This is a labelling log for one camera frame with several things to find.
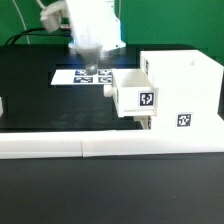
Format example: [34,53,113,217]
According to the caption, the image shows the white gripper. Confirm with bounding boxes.
[65,0,115,75]

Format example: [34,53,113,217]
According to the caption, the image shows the white drawer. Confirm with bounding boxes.
[133,116,151,130]
[103,69,158,118]

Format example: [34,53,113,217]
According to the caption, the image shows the white drawer cabinet box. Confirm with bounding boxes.
[140,50,224,131]

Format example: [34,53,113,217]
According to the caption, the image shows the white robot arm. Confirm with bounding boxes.
[65,0,126,75]

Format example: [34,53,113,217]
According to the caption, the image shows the white marker tag sheet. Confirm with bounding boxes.
[51,69,112,85]

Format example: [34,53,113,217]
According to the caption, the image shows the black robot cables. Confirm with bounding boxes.
[4,26,73,46]

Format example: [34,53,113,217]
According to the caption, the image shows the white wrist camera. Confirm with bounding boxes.
[40,0,68,33]

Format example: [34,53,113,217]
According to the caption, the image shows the white thin cable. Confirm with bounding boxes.
[11,0,31,45]

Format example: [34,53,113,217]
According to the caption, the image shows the white left guide rail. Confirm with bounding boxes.
[0,97,3,118]

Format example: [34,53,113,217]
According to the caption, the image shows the white guide rail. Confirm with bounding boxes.
[0,97,3,118]
[0,128,224,159]

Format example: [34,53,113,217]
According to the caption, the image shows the white front guide rail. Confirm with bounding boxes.
[0,128,224,159]

